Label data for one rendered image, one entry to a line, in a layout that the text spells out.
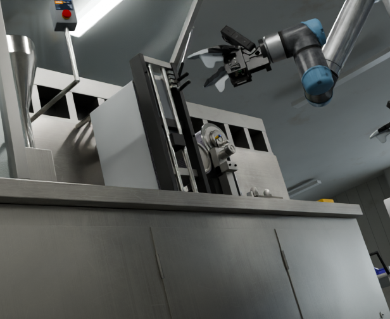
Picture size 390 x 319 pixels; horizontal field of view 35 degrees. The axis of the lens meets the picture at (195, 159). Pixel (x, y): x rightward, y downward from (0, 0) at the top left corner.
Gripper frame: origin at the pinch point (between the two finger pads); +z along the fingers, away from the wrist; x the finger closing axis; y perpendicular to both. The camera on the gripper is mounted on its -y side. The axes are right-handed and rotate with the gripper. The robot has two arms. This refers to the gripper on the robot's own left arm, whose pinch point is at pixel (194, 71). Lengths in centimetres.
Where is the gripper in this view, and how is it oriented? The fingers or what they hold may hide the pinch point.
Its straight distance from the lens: 168.5
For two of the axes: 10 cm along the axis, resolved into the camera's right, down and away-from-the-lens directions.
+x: 3.0, 4.0, 8.7
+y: 2.1, 8.6, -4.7
